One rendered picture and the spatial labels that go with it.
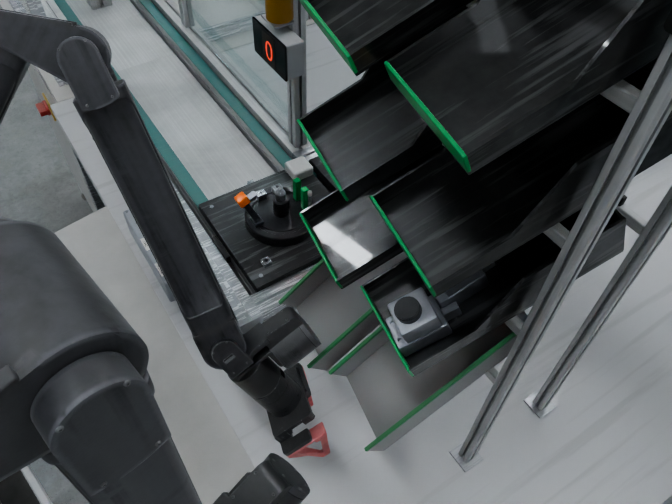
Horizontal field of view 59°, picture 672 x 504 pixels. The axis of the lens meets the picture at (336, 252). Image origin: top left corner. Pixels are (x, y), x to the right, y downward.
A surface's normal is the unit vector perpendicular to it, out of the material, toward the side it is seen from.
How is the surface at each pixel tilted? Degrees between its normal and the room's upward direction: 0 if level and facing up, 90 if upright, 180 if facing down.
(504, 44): 25
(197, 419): 0
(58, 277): 31
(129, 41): 0
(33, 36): 63
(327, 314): 45
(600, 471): 0
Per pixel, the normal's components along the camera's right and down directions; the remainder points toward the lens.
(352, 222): -0.36, -0.46
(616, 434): 0.04, -0.64
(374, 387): -0.62, -0.25
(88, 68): 0.32, 0.36
